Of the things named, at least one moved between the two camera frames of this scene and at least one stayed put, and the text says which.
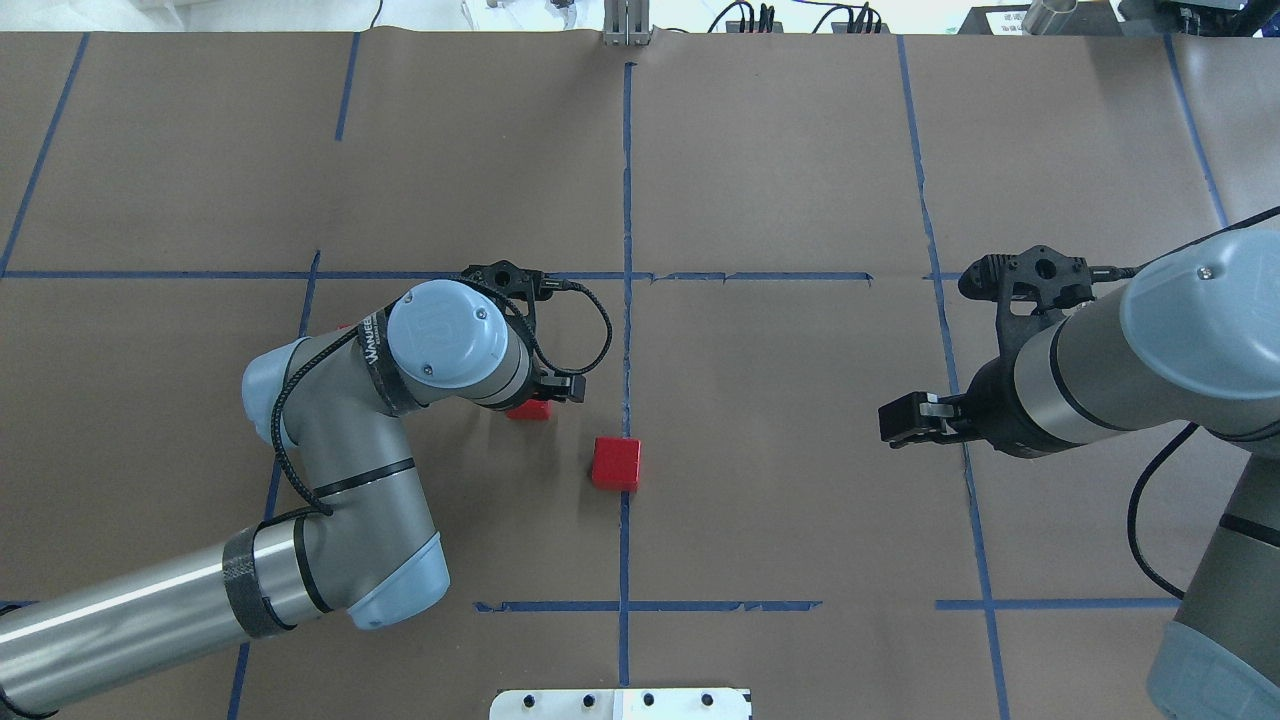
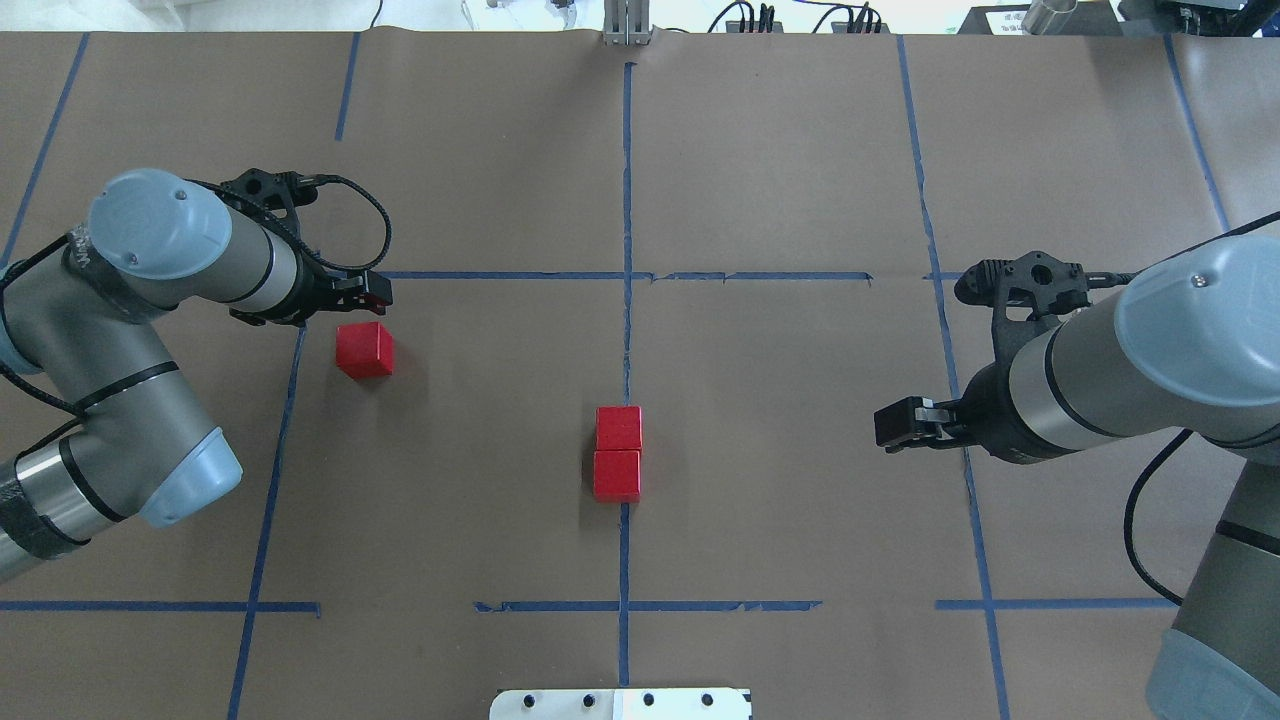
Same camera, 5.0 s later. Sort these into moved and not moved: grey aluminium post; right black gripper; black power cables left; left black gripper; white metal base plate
Moved: left black gripper
Not moved: black power cables left; grey aluminium post; right black gripper; white metal base plate
